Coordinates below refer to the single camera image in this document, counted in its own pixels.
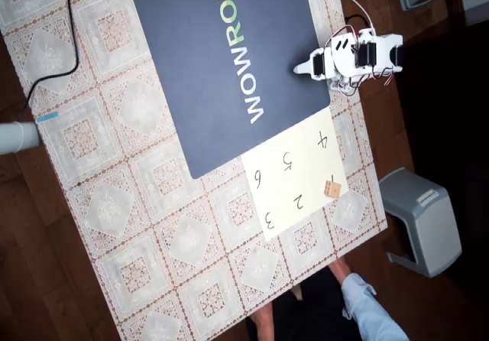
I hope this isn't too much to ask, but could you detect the small wooden cube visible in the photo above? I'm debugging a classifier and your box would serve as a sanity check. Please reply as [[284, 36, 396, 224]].
[[323, 180, 342, 200]]

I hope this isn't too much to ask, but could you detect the forearm in light blue sleeve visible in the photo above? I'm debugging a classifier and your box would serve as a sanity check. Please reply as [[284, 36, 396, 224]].
[[340, 272, 410, 341]]

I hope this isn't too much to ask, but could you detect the person's bare hand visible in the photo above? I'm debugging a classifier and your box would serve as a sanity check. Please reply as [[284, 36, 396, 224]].
[[328, 259, 351, 283]]

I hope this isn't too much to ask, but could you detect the dark blue WOWROBO mat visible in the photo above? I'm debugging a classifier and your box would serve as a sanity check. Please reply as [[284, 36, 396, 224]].
[[125, 0, 332, 180]]

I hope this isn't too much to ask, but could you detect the cream paper sheet with numbers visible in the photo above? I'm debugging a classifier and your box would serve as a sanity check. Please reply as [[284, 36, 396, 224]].
[[240, 109, 350, 242]]

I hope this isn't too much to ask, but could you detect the white lace tablecloth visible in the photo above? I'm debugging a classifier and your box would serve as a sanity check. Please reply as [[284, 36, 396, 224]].
[[0, 0, 389, 341]]

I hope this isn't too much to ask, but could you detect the white cylinder pole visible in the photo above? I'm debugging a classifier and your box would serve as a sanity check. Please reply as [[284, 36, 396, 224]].
[[0, 120, 41, 155]]

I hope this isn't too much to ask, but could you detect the short black cable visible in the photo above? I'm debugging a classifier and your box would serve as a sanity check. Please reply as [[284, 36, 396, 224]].
[[345, 14, 374, 32]]

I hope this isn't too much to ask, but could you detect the white cable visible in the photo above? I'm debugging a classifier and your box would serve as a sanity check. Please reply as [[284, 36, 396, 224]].
[[319, 0, 377, 32]]

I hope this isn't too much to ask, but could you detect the long black cable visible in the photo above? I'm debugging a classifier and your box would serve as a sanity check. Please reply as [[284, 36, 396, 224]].
[[15, 0, 86, 123]]

